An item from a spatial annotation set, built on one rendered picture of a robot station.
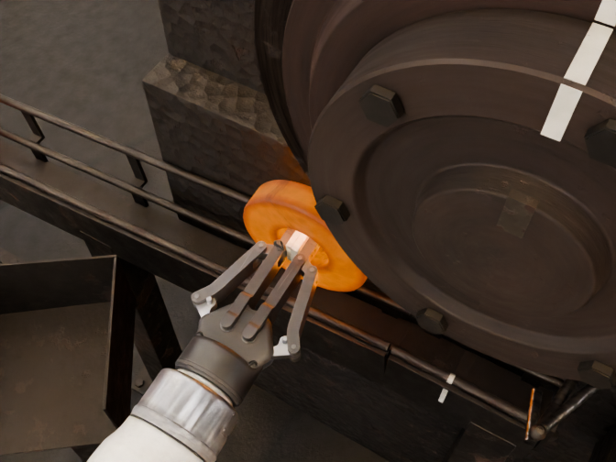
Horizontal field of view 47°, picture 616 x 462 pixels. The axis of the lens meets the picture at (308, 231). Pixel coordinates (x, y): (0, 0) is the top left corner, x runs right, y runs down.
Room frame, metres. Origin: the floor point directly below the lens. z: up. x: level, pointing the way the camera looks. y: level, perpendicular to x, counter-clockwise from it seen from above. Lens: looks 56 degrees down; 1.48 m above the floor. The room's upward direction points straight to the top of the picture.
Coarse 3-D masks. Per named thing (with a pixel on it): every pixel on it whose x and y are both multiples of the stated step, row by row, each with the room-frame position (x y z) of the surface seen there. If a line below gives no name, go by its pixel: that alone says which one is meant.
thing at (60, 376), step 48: (0, 288) 0.46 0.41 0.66; (48, 288) 0.46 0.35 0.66; (96, 288) 0.47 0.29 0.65; (0, 336) 0.42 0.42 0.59; (48, 336) 0.42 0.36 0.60; (96, 336) 0.41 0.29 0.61; (0, 384) 0.35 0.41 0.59; (48, 384) 0.35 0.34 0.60; (96, 384) 0.35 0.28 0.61; (0, 432) 0.29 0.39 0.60; (48, 432) 0.28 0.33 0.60; (96, 432) 0.28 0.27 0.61
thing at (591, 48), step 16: (608, 0) 0.27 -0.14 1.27; (608, 16) 0.27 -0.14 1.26; (592, 32) 0.27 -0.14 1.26; (608, 32) 0.27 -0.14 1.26; (592, 48) 0.26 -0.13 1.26; (576, 64) 0.25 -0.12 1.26; (592, 64) 0.25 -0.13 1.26; (576, 80) 0.24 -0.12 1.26; (560, 96) 0.23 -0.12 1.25; (576, 96) 0.23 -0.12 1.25; (560, 112) 0.23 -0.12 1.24; (544, 128) 0.23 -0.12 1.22; (560, 128) 0.23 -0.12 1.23
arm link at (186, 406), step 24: (168, 384) 0.24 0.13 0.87; (192, 384) 0.24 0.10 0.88; (144, 408) 0.22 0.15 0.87; (168, 408) 0.22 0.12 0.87; (192, 408) 0.22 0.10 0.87; (216, 408) 0.22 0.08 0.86; (168, 432) 0.20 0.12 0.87; (192, 432) 0.20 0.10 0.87; (216, 432) 0.20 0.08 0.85; (216, 456) 0.19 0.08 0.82
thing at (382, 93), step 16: (368, 96) 0.27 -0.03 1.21; (384, 96) 0.27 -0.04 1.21; (368, 112) 0.27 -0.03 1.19; (384, 112) 0.27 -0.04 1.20; (400, 112) 0.27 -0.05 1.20; (592, 128) 0.22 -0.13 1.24; (608, 128) 0.22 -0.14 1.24; (592, 144) 0.22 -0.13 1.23; (608, 144) 0.21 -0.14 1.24; (608, 160) 0.21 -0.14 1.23; (320, 208) 0.29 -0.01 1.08; (336, 208) 0.28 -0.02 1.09; (336, 224) 0.28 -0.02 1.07; (432, 320) 0.24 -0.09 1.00; (592, 368) 0.18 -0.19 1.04; (608, 368) 0.18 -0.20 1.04; (592, 384) 0.18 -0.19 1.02; (608, 384) 0.18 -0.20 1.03
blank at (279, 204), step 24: (264, 192) 0.45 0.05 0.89; (288, 192) 0.44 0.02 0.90; (312, 192) 0.43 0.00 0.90; (264, 216) 0.44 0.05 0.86; (288, 216) 0.42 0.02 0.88; (312, 216) 0.41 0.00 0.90; (264, 240) 0.44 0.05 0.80; (288, 264) 0.43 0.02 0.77; (312, 264) 0.41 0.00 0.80; (336, 264) 0.39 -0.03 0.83; (336, 288) 0.40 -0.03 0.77
